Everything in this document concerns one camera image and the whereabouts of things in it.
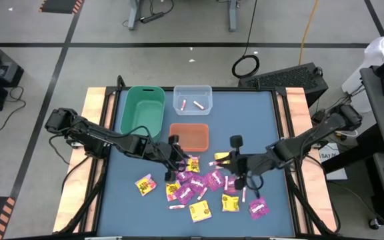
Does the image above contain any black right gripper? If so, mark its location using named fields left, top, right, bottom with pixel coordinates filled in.
left=223, top=135, right=278, bottom=191

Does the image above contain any black floor cable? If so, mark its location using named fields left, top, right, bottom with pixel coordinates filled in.
left=0, top=85, right=27, bottom=132

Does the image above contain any black desk leg frame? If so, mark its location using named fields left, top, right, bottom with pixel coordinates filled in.
left=321, top=122, right=384, bottom=225

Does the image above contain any black hanging coiled cable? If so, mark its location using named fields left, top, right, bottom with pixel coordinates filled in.
left=231, top=0, right=261, bottom=79

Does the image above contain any orange plastic bin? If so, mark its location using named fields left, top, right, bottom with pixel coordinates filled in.
left=169, top=123, right=210, bottom=153

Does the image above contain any white covered machine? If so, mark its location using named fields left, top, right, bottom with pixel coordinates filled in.
left=341, top=32, right=384, bottom=114

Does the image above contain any green plastic bin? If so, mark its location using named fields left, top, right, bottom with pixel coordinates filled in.
left=119, top=85, right=166, bottom=141

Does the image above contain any black perforated computer tower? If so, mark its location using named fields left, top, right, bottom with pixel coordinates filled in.
left=237, top=62, right=329, bottom=108

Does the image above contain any black power strip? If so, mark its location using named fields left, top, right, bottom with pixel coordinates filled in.
left=139, top=11, right=165, bottom=25

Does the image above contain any wooden table side board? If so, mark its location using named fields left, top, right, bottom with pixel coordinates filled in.
left=285, top=87, right=339, bottom=234
left=52, top=87, right=117, bottom=233

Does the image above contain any black diagonal frame strut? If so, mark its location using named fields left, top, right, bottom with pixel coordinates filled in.
left=57, top=156, right=111, bottom=234
left=285, top=166, right=337, bottom=236

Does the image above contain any grey desk leg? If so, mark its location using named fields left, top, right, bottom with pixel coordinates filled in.
left=227, top=0, right=240, bottom=33
left=127, top=0, right=142, bottom=31

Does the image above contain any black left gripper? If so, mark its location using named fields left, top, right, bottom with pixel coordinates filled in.
left=145, top=135, right=189, bottom=183

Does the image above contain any white printed paper sheet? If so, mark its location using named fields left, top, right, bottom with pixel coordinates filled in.
left=317, top=142, right=349, bottom=181

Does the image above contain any yellow hanging cable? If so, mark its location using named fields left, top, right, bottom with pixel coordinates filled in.
left=297, top=0, right=321, bottom=66

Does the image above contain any yellow Sour Patch candy packet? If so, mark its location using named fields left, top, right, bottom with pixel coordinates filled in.
left=214, top=151, right=233, bottom=161
left=187, top=155, right=201, bottom=173
left=135, top=173, right=158, bottom=197
left=189, top=199, right=213, bottom=223
left=221, top=193, right=241, bottom=213
left=165, top=180, right=182, bottom=202

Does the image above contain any purple Skittles candy packet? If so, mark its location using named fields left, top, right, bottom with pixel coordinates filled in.
left=175, top=170, right=195, bottom=183
left=248, top=197, right=271, bottom=221
left=204, top=169, right=226, bottom=192
left=174, top=183, right=198, bottom=205
left=188, top=173, right=209, bottom=193
left=224, top=176, right=243, bottom=196

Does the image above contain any clear plastic bin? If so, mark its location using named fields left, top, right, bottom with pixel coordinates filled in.
left=173, top=85, right=214, bottom=116

